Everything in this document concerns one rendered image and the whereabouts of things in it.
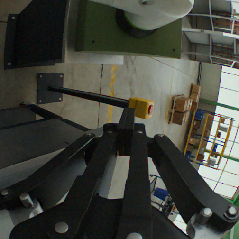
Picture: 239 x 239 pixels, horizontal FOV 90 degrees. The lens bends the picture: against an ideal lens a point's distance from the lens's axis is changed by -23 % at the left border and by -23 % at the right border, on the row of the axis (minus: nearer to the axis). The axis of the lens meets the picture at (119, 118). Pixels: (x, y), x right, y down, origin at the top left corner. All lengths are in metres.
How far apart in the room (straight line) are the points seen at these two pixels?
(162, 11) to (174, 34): 0.28
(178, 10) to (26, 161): 0.47
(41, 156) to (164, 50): 0.50
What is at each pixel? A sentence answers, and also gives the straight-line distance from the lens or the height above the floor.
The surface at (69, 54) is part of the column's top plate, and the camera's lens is 0.52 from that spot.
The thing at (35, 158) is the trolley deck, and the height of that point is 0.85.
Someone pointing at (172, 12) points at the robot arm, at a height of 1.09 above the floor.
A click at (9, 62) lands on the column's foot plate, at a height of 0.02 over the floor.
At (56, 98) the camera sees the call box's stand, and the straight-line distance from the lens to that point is 1.38.
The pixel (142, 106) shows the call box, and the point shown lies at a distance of 0.68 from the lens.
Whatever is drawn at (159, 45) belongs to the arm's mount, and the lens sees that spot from 0.55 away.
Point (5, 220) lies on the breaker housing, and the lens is 0.36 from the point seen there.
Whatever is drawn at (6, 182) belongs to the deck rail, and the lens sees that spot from 0.40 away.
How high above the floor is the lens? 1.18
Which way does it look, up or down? 34 degrees down
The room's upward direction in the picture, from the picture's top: 107 degrees clockwise
